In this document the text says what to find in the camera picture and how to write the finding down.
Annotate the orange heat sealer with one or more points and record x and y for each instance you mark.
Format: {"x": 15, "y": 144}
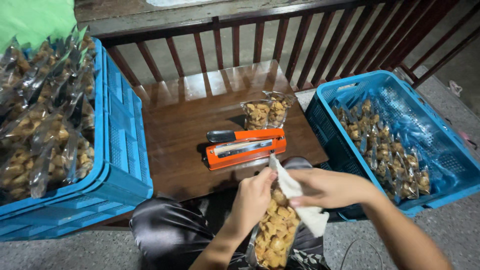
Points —
{"x": 245, "y": 150}

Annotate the white cloth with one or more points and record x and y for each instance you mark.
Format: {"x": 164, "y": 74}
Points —
{"x": 290, "y": 187}

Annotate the green sheet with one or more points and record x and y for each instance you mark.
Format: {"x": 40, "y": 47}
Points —
{"x": 33, "y": 20}

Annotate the person's right hand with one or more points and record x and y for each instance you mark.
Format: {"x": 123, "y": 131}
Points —
{"x": 333, "y": 189}

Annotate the brown wooden low table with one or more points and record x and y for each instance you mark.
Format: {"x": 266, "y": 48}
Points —
{"x": 187, "y": 123}

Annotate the dark wooden railing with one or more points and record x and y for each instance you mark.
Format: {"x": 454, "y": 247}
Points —
{"x": 300, "y": 33}

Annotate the small clear snack bag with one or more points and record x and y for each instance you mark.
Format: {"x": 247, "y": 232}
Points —
{"x": 257, "y": 114}
{"x": 278, "y": 108}

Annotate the person's left hand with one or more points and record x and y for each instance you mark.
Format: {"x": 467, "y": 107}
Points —
{"x": 249, "y": 202}

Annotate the clear bag of fried snacks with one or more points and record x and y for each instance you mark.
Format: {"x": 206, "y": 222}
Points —
{"x": 275, "y": 232}

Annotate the heap of clear snack packets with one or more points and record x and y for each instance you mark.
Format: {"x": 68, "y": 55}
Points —
{"x": 41, "y": 116}

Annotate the teal perforated plastic crate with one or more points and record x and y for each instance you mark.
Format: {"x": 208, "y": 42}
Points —
{"x": 442, "y": 123}

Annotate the person's black satin trousers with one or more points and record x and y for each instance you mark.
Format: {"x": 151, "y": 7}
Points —
{"x": 168, "y": 232}

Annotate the blue plastic liner sheet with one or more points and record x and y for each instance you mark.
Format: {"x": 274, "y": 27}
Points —
{"x": 416, "y": 120}

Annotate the crumpled white pink scrap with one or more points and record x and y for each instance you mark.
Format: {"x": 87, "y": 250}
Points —
{"x": 455, "y": 88}

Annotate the blue plastic crate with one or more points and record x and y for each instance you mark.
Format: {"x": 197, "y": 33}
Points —
{"x": 120, "y": 135}
{"x": 75, "y": 221}

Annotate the row of sealed snack packets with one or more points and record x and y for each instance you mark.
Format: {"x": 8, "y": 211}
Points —
{"x": 386, "y": 153}

